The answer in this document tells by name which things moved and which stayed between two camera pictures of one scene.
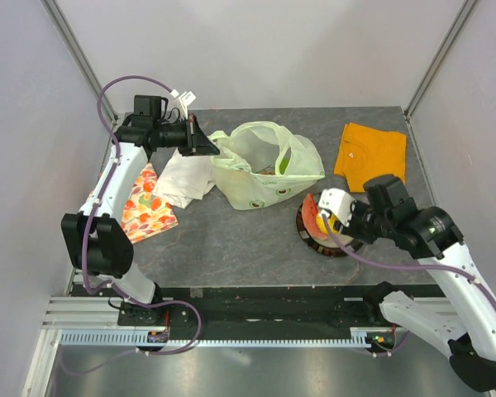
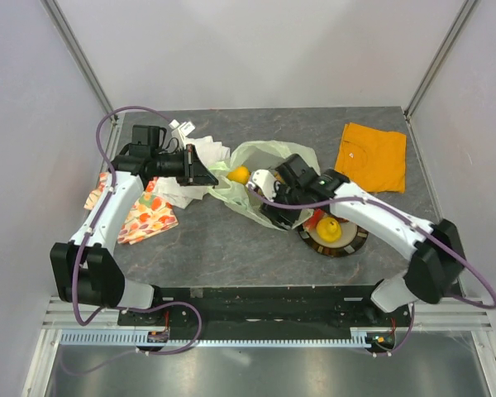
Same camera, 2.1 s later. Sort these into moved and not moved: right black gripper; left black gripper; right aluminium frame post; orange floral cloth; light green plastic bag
Moved: light green plastic bag; left black gripper; right black gripper
Not moved: right aluminium frame post; orange floral cloth
